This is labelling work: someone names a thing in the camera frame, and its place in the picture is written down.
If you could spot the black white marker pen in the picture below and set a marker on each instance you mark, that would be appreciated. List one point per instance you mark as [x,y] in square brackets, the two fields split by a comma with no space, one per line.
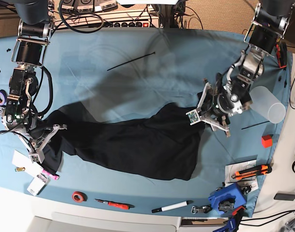
[172,206]

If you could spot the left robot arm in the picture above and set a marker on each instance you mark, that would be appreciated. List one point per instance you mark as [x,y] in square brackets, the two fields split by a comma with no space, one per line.
[268,27]

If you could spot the short black cable tie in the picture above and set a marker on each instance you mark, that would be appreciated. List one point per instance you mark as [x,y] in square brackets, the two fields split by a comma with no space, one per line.
[257,124]

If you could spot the red tape roll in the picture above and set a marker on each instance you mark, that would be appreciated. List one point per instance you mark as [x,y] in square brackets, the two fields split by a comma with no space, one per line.
[79,197]

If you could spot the paper sheet under knife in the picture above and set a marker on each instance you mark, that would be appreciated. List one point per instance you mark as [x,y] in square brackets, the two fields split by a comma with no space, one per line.
[249,182]

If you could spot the black power strip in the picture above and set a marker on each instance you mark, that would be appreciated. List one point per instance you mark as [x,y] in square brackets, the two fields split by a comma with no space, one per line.
[129,24]

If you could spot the light blue table cloth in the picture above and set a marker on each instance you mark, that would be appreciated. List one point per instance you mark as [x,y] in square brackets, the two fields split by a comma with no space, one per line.
[78,64]

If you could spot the long black cable tie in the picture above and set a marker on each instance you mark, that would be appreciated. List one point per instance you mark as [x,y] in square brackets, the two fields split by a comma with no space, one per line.
[153,53]

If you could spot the white paper card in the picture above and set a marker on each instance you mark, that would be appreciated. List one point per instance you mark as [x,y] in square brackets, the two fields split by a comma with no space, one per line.
[22,161]

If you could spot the gold battery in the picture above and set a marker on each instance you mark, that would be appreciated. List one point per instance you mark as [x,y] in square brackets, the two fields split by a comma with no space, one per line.
[20,169]

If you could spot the metal carabiner clip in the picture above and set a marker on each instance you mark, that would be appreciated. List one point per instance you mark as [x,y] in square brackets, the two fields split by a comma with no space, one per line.
[201,209]

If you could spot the orange black tool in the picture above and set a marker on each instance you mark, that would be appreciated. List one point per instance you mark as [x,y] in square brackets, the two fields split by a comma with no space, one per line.
[281,53]

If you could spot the black t-shirt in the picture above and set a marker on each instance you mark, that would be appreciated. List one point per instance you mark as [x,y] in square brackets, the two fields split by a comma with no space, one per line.
[164,146]

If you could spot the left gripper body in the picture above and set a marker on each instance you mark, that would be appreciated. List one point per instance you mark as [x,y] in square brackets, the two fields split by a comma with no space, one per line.
[219,102]

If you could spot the orange black utility knife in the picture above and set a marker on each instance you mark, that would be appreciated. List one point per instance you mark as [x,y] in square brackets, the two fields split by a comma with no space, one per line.
[253,171]

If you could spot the blue plastic box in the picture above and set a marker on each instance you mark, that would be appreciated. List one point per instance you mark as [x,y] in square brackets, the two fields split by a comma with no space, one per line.
[227,199]

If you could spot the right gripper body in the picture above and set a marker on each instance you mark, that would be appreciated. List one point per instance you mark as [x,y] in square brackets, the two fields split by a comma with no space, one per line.
[33,133]

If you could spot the pink package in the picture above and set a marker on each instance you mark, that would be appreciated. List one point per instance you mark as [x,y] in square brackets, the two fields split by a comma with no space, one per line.
[52,176]

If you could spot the red cube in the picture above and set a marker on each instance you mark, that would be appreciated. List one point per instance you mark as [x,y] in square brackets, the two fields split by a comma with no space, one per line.
[267,141]

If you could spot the black power adapter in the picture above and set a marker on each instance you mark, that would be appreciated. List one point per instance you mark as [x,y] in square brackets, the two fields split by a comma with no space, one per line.
[284,197]

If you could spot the red screwdriver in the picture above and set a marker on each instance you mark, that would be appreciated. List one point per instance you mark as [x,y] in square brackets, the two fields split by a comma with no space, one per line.
[123,206]

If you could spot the white small box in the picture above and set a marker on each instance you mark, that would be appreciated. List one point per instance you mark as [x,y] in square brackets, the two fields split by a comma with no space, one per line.
[36,185]

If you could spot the blue black clamp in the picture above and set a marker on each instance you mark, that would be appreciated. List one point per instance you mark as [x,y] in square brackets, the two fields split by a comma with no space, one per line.
[232,225]

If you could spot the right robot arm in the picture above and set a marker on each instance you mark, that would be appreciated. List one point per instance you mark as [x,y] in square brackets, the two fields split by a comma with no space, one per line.
[37,22]

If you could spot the purple tape roll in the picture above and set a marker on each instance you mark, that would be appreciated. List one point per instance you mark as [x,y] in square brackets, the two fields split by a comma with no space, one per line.
[3,97]

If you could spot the frosted plastic cup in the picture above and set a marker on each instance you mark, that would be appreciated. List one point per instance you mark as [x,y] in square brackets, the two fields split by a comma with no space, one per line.
[267,105]

